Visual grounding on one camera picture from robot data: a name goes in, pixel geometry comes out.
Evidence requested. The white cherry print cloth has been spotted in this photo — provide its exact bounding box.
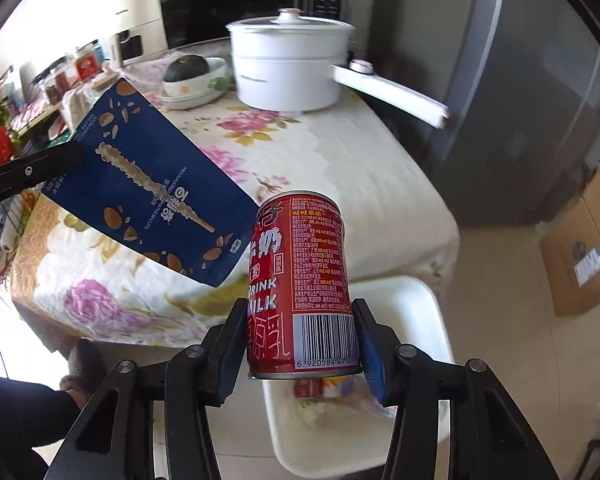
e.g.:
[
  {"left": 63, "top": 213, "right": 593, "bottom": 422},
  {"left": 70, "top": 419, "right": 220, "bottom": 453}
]
[{"left": 62, "top": 55, "right": 236, "bottom": 126}]

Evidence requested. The red label jar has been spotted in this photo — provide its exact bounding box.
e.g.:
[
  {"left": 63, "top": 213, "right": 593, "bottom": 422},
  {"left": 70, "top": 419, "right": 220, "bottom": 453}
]
[{"left": 75, "top": 52, "right": 101, "bottom": 81}]

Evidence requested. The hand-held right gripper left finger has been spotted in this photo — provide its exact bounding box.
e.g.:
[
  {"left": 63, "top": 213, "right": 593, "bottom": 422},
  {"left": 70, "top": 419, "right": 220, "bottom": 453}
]
[{"left": 45, "top": 297, "right": 251, "bottom": 480}]

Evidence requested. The grey fuzzy slipper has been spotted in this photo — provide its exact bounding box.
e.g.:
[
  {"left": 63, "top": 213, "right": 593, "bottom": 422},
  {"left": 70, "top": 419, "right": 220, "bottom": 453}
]
[{"left": 60, "top": 340, "right": 106, "bottom": 408}]

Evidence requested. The grey refrigerator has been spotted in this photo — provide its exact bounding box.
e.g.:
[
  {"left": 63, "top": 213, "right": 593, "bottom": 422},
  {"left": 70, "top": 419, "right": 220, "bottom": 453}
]
[{"left": 350, "top": 0, "right": 600, "bottom": 228}]

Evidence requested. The blue biscuit box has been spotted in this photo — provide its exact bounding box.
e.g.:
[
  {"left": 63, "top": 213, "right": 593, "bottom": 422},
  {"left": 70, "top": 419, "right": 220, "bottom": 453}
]
[{"left": 41, "top": 77, "right": 260, "bottom": 288}]

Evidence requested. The cardboard box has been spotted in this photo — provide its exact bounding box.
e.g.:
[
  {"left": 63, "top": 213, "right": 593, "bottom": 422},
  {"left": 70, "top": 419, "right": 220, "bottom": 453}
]
[{"left": 540, "top": 145, "right": 600, "bottom": 317}]

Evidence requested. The red white packet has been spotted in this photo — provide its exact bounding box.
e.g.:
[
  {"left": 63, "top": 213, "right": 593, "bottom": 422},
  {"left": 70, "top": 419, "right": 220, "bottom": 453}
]
[{"left": 294, "top": 379, "right": 341, "bottom": 400}]

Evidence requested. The white ceramic bowl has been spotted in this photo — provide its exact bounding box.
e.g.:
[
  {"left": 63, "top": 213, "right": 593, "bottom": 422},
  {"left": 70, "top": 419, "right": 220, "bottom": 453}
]
[{"left": 161, "top": 56, "right": 229, "bottom": 98}]

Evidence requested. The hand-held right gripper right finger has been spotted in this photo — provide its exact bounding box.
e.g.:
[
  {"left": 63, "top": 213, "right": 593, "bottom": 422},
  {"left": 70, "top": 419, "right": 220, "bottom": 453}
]
[{"left": 352, "top": 298, "right": 561, "bottom": 480}]

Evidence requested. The black microwave oven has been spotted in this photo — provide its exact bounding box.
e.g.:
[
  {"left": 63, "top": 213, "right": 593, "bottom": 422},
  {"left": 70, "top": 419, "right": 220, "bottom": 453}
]
[{"left": 157, "top": 0, "right": 346, "bottom": 53}]

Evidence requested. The person's dark clothing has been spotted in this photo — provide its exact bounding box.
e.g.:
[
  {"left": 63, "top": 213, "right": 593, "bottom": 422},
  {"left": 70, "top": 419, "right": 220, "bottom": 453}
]
[{"left": 0, "top": 330, "right": 81, "bottom": 480}]

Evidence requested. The dark green squash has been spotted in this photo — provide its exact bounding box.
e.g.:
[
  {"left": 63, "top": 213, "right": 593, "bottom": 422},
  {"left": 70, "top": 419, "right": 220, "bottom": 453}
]
[{"left": 162, "top": 54, "right": 211, "bottom": 83}]

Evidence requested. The white electric pot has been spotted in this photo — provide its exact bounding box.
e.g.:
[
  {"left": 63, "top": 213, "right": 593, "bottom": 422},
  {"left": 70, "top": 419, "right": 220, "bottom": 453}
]
[{"left": 226, "top": 7, "right": 451, "bottom": 128}]

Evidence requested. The white plastic bin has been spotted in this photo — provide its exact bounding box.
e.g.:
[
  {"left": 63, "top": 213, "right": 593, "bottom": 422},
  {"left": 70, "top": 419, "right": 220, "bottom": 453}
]
[{"left": 260, "top": 275, "right": 456, "bottom": 478}]

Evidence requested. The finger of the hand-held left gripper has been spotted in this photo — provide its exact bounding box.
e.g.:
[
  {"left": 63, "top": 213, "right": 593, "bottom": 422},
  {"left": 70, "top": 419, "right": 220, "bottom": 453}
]
[{"left": 0, "top": 140, "right": 86, "bottom": 213}]

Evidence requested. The black wire rack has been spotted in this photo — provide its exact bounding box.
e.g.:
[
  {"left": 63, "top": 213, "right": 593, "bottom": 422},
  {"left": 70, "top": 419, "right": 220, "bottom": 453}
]
[{"left": 0, "top": 125, "right": 46, "bottom": 281}]

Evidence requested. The floral tablecloth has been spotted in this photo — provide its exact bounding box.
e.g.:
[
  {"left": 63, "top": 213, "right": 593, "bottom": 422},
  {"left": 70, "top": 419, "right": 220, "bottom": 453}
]
[{"left": 10, "top": 55, "right": 461, "bottom": 346}]

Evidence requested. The white air fryer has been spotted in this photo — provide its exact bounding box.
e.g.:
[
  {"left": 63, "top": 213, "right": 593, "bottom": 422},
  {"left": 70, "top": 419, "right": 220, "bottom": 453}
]
[{"left": 107, "top": 0, "right": 166, "bottom": 68}]

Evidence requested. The white plate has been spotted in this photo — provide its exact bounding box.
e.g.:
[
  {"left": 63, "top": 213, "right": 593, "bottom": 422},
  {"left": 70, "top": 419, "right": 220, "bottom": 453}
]
[{"left": 159, "top": 87, "right": 231, "bottom": 110}]

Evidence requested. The red drink can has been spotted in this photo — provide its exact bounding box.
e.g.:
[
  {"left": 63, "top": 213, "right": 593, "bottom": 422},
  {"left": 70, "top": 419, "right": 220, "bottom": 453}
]
[{"left": 245, "top": 190, "right": 363, "bottom": 380}]

